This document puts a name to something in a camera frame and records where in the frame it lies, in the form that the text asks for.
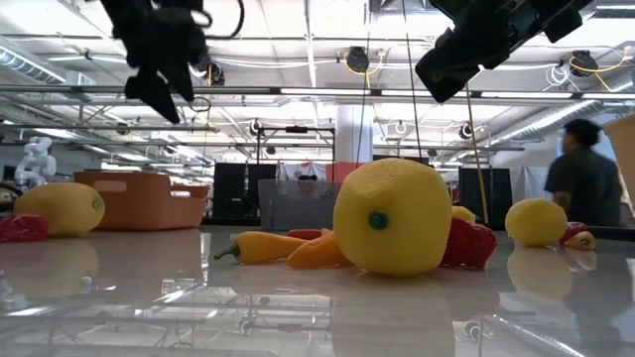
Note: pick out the red bell pepper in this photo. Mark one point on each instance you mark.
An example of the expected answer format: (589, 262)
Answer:
(22, 228)
(573, 228)
(471, 245)

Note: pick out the person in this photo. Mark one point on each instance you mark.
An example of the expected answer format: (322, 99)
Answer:
(585, 188)

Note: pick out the black frame stand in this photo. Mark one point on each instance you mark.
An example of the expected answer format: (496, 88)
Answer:
(296, 129)

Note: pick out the white printed cloth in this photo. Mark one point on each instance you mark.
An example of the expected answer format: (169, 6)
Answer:
(297, 171)

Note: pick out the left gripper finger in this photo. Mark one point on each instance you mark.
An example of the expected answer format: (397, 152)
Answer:
(181, 79)
(149, 91)

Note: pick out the orange plastic basket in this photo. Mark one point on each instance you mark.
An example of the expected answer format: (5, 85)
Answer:
(144, 208)

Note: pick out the white pillar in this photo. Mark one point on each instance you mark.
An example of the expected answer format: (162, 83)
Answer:
(347, 134)

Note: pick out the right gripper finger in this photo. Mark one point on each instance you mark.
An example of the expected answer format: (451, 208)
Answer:
(441, 74)
(478, 49)

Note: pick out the grey translucent plastic basket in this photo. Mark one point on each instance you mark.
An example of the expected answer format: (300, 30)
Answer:
(297, 205)

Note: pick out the yellow-orange chili pepper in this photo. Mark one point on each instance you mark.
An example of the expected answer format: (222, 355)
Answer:
(268, 248)

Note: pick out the black upright panel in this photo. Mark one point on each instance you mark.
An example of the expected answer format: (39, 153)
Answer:
(262, 171)
(496, 193)
(229, 191)

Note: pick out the white robot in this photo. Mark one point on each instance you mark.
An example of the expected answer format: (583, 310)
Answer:
(37, 163)

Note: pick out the orange chili pepper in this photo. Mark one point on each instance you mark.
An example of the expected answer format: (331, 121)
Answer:
(315, 255)
(580, 241)

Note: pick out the red-orange panel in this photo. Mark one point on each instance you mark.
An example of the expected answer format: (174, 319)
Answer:
(337, 172)

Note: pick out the white hanging cloth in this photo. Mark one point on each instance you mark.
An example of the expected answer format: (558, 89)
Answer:
(528, 181)

